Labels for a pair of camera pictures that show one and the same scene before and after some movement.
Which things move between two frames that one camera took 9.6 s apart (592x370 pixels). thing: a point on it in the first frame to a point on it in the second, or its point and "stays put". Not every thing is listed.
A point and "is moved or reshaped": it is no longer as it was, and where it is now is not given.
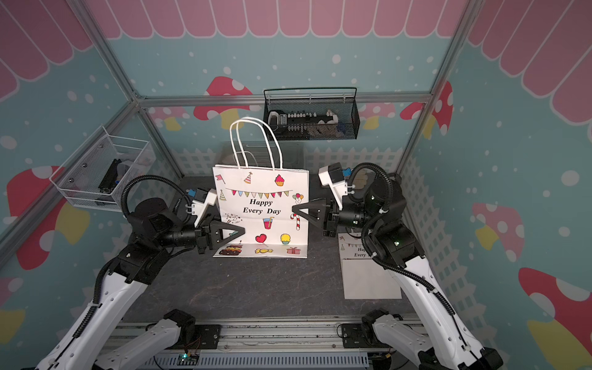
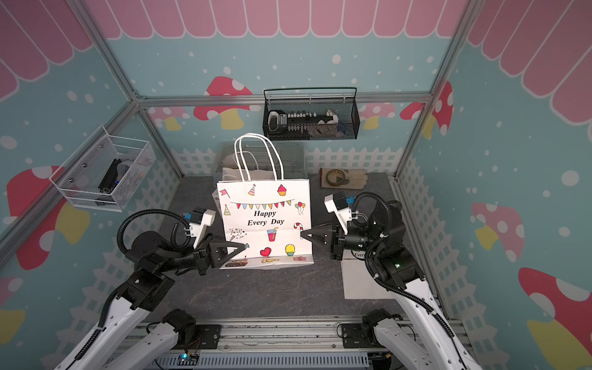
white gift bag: x=258 y=196 is moved or reshaped
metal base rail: x=272 y=344 stays put
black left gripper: x=211 y=236 to x=214 y=253
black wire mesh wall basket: x=311 y=113 stays put
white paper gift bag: x=363 y=277 stays put
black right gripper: x=328 y=218 to x=334 y=242
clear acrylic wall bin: x=95 y=175 stays put
